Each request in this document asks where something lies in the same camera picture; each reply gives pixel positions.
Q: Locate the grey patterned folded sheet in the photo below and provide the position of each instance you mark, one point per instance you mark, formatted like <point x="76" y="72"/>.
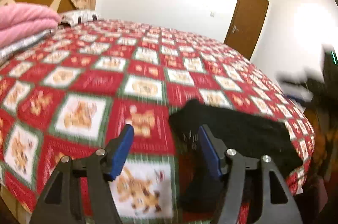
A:
<point x="19" y="46"/>

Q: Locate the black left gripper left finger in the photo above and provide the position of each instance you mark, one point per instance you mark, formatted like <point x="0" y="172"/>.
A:
<point x="60" y="200"/>

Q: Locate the grey white patterned pillow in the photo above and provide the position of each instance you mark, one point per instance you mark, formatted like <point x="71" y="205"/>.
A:
<point x="76" y="17"/>

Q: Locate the brown wooden door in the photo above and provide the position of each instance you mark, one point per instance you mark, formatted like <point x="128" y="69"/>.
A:
<point x="249" y="17"/>

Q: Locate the silver door handle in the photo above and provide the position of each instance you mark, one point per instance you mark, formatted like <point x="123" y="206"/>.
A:
<point x="234" y="29"/>

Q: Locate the black pants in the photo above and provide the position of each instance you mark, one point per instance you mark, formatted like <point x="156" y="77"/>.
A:
<point x="251" y="135"/>

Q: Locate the pink folded blanket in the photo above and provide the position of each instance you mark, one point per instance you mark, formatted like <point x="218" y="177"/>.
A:
<point x="21" y="20"/>

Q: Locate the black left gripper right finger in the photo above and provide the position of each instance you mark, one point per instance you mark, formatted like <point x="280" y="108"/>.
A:
<point x="257" y="180"/>

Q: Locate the red christmas patterned bedspread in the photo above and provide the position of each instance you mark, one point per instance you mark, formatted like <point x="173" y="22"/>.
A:
<point x="76" y="89"/>

